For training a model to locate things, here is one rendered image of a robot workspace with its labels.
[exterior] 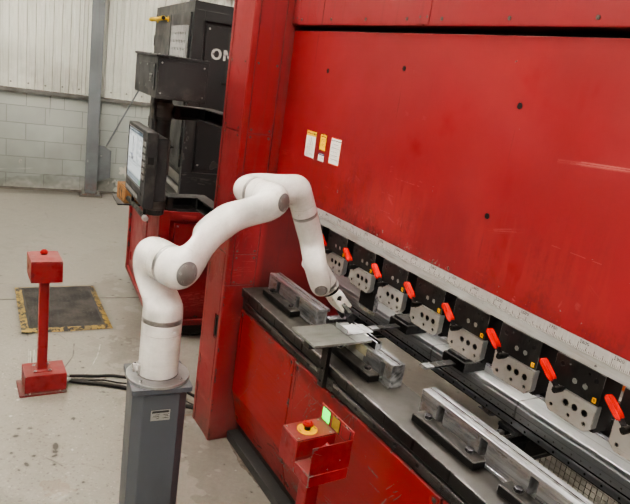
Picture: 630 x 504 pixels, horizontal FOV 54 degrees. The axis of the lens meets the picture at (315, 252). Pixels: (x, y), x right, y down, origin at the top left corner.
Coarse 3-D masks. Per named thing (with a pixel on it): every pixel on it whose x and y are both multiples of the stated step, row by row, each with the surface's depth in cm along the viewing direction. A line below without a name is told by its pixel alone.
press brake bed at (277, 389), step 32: (256, 320) 305; (256, 352) 304; (288, 352) 276; (256, 384) 304; (288, 384) 276; (256, 416) 305; (288, 416) 276; (352, 416) 232; (256, 448) 316; (352, 448) 232; (384, 448) 215; (256, 480) 307; (288, 480) 283; (352, 480) 233; (384, 480) 216; (416, 480) 201
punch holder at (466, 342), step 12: (456, 300) 199; (456, 312) 199; (468, 312) 195; (480, 312) 190; (456, 324) 200; (468, 324) 195; (480, 324) 190; (492, 324) 189; (456, 336) 199; (468, 336) 194; (456, 348) 199; (468, 348) 194; (480, 348) 190; (492, 348) 193; (480, 360) 192; (492, 360) 194
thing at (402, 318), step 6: (390, 318) 266; (396, 318) 263; (402, 318) 261; (408, 318) 262; (384, 324) 260; (390, 324) 261; (396, 324) 262; (402, 324) 259; (408, 324) 257; (414, 324) 259; (372, 330) 253; (402, 330) 259; (408, 330) 257; (414, 330) 259; (420, 330) 260
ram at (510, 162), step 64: (320, 64) 269; (384, 64) 230; (448, 64) 201; (512, 64) 178; (576, 64) 160; (320, 128) 270; (384, 128) 231; (448, 128) 201; (512, 128) 179; (576, 128) 161; (320, 192) 271; (384, 192) 231; (448, 192) 202; (512, 192) 179; (576, 192) 161; (384, 256) 232; (448, 256) 202; (512, 256) 179; (576, 256) 161; (512, 320) 180; (576, 320) 162
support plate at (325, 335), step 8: (296, 328) 243; (304, 328) 244; (312, 328) 246; (320, 328) 247; (328, 328) 248; (336, 328) 249; (304, 336) 237; (312, 336) 238; (320, 336) 239; (328, 336) 240; (336, 336) 241; (344, 336) 242; (352, 336) 244; (360, 336) 245; (312, 344) 231; (320, 344) 232; (328, 344) 233; (336, 344) 234; (344, 344) 236; (352, 344) 238
